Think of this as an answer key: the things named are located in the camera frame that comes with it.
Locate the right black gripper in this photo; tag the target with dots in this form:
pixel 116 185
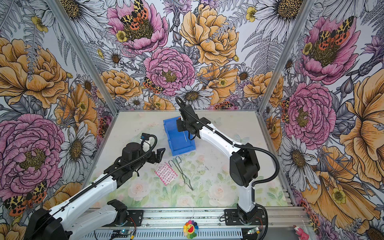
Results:
pixel 179 125

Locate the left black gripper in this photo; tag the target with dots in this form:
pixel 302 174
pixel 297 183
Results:
pixel 158 156

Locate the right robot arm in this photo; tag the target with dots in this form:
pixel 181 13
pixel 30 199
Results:
pixel 244 165

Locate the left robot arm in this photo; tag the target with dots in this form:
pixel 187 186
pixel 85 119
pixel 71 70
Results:
pixel 69 220

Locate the blue plastic bin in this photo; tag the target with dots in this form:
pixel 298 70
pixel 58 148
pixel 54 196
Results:
pixel 176 140

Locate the pink patterned packet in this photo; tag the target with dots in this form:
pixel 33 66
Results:
pixel 165 173

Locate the metal tongs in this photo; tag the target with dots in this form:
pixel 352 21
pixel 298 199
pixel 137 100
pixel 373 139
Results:
pixel 177 164

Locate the rainbow flower toy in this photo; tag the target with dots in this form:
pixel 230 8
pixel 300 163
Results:
pixel 190 229

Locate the left green circuit board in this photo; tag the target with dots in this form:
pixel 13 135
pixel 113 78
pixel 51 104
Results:
pixel 122 234

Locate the green circuit board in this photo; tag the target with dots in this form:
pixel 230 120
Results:
pixel 253 231
pixel 122 234

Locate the right green circuit board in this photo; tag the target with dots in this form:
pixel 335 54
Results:
pixel 253 231

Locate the pink figurine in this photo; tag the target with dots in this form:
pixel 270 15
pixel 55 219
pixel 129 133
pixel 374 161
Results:
pixel 302 235

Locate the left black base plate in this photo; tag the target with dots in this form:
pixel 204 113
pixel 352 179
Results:
pixel 136 216

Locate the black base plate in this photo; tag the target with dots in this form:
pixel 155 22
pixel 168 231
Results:
pixel 231 216
pixel 136 216

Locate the white slotted cable duct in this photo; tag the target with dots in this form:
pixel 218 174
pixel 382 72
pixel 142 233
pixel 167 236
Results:
pixel 170 234

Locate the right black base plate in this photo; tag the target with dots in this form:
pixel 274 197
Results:
pixel 231 216

